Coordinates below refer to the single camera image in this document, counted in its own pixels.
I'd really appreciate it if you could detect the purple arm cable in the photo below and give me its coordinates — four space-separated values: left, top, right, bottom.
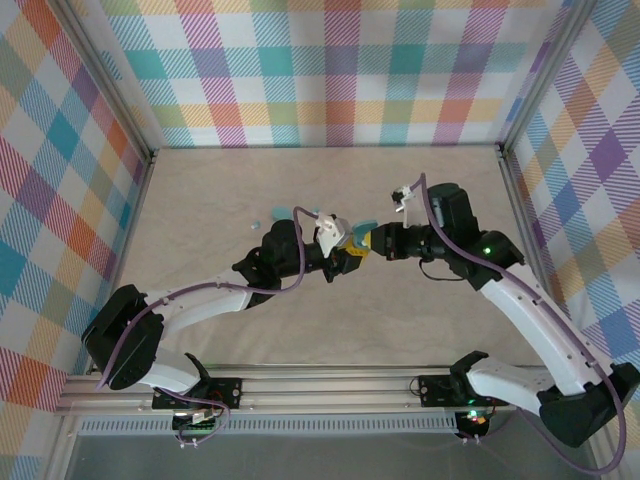
412 172 629 476
94 204 324 396

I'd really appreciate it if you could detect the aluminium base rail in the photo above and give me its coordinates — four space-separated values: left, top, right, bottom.
53 366 609 417

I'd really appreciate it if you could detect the grey slotted cable duct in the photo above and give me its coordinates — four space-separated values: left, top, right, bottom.
78 417 460 437

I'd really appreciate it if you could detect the light blue earbud charging case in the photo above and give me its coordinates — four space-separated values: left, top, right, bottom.
351 219 377 250

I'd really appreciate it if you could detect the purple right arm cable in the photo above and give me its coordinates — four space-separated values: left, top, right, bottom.
412 172 629 476

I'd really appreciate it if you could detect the aluminium left side rail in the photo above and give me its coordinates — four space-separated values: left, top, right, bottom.
69 148 159 376

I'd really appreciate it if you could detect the aluminium right corner post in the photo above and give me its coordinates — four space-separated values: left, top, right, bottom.
497 0 601 154

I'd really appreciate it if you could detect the aluminium left corner post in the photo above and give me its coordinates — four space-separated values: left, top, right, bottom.
58 0 157 164

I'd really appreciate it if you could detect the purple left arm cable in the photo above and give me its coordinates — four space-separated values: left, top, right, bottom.
94 204 324 396

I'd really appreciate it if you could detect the aluminium corner post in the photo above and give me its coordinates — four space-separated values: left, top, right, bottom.
58 0 157 164
497 0 601 154

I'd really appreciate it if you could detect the aluminium right side rail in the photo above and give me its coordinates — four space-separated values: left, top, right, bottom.
497 144 609 406

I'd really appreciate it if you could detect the grey metal panel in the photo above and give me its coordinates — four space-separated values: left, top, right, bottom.
64 433 604 480

